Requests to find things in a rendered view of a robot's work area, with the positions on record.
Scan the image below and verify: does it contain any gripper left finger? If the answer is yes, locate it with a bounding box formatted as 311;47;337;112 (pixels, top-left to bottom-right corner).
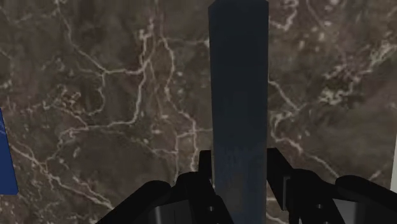
96;150;234;224

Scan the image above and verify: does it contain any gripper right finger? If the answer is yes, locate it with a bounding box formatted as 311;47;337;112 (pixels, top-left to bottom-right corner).
266;147;397;224

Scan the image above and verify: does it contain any dark blue slab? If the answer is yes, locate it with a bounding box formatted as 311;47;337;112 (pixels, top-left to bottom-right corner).
207;0;269;224

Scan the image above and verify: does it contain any white object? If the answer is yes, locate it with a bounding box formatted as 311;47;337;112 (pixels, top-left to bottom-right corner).
390;145;397;191

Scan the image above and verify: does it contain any bright blue flat object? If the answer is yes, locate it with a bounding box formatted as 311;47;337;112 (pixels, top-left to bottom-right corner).
0;108;19;196

